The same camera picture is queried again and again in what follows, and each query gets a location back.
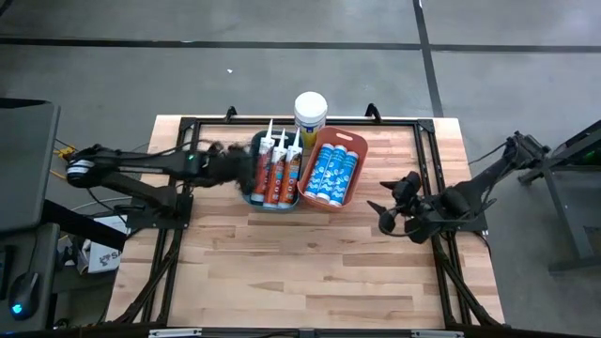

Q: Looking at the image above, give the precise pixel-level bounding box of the white cable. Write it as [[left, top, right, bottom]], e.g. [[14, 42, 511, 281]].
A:
[[69, 195, 135, 212]]

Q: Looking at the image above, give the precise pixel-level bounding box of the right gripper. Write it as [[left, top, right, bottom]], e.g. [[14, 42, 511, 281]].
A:
[[366, 170, 442, 243]]

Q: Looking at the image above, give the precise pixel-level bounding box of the blue silicone tube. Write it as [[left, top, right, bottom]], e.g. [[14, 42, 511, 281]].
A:
[[303, 143, 335, 200], [316, 144, 347, 204], [328, 149, 361, 207]]

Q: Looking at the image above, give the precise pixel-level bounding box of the grey side desk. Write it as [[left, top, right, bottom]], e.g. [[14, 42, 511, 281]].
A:
[[0, 223, 61, 332]]

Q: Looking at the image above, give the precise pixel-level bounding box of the black aluminium table frame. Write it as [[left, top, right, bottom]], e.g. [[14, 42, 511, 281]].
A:
[[112, 115, 506, 330]]

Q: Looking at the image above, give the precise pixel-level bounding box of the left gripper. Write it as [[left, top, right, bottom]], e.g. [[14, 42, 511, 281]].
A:
[[201, 142, 257, 193]]

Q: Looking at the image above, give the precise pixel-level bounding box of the black computer mouse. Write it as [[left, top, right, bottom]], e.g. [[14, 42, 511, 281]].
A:
[[8, 270, 41, 322]]

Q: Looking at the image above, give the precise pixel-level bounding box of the silver metal bracket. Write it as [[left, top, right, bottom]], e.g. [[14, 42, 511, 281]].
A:
[[411, 330, 464, 338], [148, 328, 203, 338]]

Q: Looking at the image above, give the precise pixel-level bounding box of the orange plastic bin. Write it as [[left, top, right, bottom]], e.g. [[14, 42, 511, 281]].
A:
[[297, 125, 370, 213]]

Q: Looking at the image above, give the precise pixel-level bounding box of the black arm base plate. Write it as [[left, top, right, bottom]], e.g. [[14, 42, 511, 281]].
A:
[[125, 194, 194, 231], [445, 206, 489, 234]]

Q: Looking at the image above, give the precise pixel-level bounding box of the yellow cable with connectors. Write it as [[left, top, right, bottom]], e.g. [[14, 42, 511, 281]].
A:
[[49, 146, 76, 179]]

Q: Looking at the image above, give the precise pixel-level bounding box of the white flat box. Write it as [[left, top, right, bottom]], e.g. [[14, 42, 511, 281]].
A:
[[92, 213, 131, 236]]

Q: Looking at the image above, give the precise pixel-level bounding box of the black diagonal bar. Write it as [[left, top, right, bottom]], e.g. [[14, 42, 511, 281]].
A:
[[40, 198, 129, 252]]

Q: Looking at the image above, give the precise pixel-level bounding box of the Lysol wipes canister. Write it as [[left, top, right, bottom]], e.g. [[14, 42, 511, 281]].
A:
[[294, 90, 329, 149]]

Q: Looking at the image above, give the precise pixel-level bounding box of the teal plastic bin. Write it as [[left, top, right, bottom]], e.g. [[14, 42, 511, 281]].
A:
[[241, 130, 304, 213]]

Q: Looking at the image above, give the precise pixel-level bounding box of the white printed box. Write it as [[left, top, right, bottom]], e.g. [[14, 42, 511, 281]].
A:
[[87, 238, 124, 275]]

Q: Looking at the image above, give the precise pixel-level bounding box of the black metal stand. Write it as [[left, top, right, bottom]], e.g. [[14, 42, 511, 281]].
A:
[[517, 119, 601, 274]]

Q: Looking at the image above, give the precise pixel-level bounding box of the orange sealant tube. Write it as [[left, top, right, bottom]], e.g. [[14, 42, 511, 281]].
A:
[[263, 129, 288, 209], [250, 118, 276, 205], [278, 127, 304, 209]]

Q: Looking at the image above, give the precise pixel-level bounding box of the black computer monitor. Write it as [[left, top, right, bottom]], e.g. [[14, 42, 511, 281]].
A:
[[0, 97, 61, 235]]

